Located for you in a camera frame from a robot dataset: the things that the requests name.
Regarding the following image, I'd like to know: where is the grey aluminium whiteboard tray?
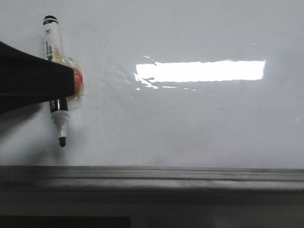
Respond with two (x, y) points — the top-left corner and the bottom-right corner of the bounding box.
(0, 166), (304, 205)

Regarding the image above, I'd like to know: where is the black and white whiteboard marker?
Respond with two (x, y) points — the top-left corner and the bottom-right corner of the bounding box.
(43, 15), (69, 147)

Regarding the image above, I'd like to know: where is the red magnet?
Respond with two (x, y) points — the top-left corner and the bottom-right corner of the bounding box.
(62, 56), (84, 102)

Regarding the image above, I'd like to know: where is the white whiteboard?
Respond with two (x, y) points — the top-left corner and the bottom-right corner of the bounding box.
(0, 0), (304, 169)

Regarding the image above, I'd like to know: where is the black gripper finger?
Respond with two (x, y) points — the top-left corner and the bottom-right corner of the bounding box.
(0, 42), (74, 114)

